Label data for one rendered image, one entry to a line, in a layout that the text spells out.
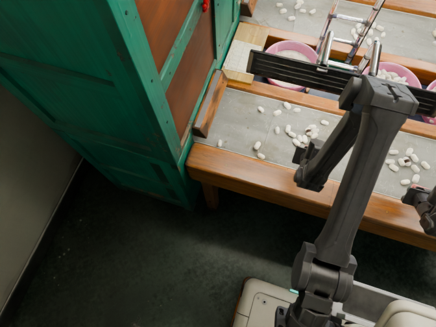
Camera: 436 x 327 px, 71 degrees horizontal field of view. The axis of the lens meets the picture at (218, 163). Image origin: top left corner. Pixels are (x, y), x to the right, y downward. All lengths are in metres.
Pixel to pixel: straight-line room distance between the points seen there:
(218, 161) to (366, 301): 0.69
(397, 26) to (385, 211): 0.96
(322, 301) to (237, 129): 0.84
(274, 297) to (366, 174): 1.14
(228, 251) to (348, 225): 1.35
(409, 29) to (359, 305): 1.36
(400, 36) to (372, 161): 1.27
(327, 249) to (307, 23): 1.30
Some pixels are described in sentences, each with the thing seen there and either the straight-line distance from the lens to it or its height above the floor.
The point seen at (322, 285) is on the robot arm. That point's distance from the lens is 0.67.
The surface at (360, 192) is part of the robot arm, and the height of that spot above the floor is 1.37.
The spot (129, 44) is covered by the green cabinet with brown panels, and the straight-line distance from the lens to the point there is 0.65.
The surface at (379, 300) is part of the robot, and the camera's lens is 0.96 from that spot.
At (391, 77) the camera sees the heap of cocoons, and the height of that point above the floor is 0.72.
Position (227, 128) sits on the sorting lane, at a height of 0.74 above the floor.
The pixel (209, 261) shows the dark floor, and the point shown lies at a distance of 1.92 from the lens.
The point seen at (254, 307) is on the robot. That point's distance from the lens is 1.64.
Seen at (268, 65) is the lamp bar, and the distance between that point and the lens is 1.08.
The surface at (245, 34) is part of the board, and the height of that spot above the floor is 0.78.
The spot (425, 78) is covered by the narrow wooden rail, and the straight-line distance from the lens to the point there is 1.75.
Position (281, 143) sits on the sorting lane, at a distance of 1.32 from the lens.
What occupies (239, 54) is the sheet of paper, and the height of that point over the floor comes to 0.78.
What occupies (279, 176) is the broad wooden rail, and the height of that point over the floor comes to 0.76.
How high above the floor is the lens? 1.91
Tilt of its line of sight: 68 degrees down
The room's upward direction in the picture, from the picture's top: 4 degrees counter-clockwise
